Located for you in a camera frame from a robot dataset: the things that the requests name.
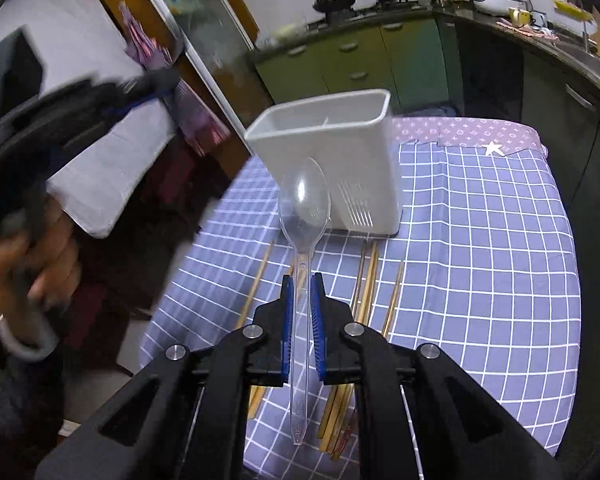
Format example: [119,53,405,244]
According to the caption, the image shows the dark wooden chopstick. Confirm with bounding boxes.
[330,260,405,460]

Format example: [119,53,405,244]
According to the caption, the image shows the clear plastic spoon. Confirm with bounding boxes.
[278,157,330,446]

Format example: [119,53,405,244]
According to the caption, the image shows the purple checkered tablecloth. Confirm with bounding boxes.
[138,118,581,453]

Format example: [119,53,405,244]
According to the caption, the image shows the glass sliding door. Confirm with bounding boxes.
[150,0,270,136]

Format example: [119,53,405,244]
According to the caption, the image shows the green lower cabinets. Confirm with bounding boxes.
[254,18,451,114]

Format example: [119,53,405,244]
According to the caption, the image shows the purple checkered apron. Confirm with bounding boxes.
[119,1,230,157]

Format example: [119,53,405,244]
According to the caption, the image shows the yellow sponge rack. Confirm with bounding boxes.
[554,0,593,22]

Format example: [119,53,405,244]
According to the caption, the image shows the white plastic utensil holder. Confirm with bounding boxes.
[245,89,402,235]

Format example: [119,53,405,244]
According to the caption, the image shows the black wok left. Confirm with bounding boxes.
[313,0,356,14]

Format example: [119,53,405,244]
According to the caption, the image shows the plastic bag on counter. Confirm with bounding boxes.
[271,23,309,44]

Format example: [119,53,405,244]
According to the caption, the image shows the steel double sink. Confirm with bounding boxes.
[557,42,600,82]

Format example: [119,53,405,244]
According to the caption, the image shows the person left hand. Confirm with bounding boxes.
[0,199,84,348]

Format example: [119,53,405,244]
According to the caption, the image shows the yellow mug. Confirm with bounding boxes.
[509,8,531,28]

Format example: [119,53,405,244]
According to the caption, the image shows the white hanging sheet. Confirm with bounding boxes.
[0,0,179,240]

